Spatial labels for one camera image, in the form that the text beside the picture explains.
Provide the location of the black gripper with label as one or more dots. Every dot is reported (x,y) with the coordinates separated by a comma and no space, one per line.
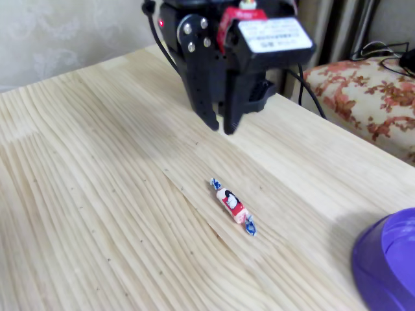
(198,69)

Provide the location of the candy red white blue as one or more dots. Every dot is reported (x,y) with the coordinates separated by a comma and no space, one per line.
(231,202)

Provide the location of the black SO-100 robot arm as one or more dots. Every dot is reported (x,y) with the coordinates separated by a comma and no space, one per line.
(259,94)

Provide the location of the purple plastic bowl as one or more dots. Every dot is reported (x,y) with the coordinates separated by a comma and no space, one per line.
(389,265)

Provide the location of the beige curtain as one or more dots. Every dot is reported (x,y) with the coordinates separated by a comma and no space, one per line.
(337,26)

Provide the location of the floral patterned cushion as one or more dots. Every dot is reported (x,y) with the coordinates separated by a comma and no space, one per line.
(366,97)

